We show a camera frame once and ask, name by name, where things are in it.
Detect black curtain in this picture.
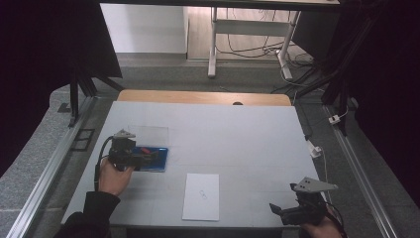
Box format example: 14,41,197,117
292,0,420,209
0,0,124,177

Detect wooden table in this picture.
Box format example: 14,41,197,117
117,88,292,107

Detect person's right hand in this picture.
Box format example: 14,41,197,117
298,213,347,238

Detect aluminium floor rail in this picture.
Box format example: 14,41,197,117
5,95,97,238
322,104,399,238

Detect white paper sheet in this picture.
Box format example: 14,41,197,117
181,173,221,222

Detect white wall panel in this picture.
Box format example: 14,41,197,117
100,3,190,55

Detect white adapter with cable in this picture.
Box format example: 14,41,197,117
307,140,329,179

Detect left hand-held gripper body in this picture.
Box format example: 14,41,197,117
107,128,147,173

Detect white table cover board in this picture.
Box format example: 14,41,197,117
62,100,319,229

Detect tangle of black floor cables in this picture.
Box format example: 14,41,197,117
216,9,315,67

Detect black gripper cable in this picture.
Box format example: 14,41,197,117
93,135,115,192
324,200,349,238

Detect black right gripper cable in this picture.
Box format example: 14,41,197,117
324,200,349,238

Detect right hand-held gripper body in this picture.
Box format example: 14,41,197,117
279,176,340,227

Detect black stand legs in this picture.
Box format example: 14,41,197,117
270,63,352,137
66,70,126,129

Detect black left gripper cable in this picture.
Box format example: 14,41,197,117
93,135,115,192

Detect blue case with clear lid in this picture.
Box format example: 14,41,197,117
127,124,170,174

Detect person's left hand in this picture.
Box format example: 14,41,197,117
97,157,136,197

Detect white desk frame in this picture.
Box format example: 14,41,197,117
207,6,302,80

